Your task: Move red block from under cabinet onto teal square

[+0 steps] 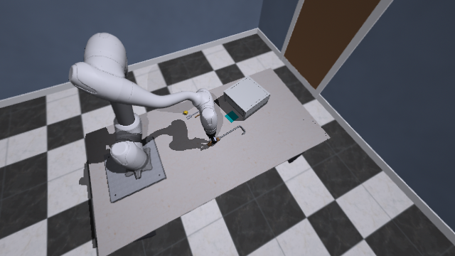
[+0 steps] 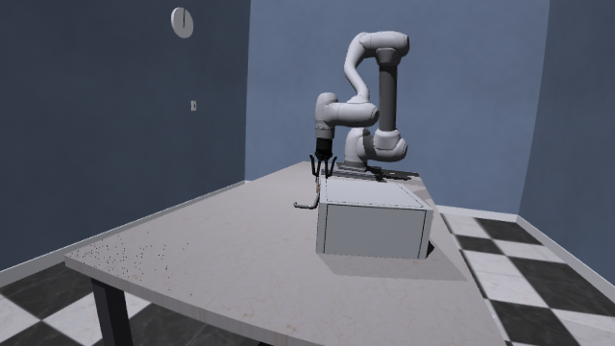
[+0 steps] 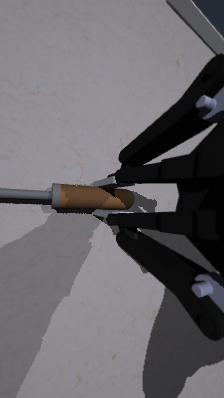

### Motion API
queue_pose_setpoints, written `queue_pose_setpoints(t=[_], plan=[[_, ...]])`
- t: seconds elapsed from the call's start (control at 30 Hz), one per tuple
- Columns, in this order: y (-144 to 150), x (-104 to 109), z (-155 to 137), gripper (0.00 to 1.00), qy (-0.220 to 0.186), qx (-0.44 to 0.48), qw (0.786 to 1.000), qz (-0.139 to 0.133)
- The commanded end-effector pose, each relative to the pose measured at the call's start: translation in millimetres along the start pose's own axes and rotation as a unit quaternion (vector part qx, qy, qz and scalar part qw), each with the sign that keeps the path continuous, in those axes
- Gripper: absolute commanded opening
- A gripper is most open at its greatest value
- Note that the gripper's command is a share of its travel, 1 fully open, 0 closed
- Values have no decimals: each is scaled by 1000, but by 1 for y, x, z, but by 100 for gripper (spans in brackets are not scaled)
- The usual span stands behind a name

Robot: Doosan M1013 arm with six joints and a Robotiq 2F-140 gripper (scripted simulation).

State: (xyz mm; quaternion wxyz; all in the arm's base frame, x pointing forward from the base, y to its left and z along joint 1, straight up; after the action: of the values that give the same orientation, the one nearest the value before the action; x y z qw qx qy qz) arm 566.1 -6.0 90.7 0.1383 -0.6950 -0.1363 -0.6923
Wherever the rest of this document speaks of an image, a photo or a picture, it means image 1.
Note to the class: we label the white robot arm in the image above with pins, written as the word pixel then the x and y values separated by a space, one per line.
pixel 102 75

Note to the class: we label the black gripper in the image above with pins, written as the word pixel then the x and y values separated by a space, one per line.
pixel 212 138

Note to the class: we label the teal square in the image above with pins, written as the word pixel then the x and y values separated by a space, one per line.
pixel 231 116

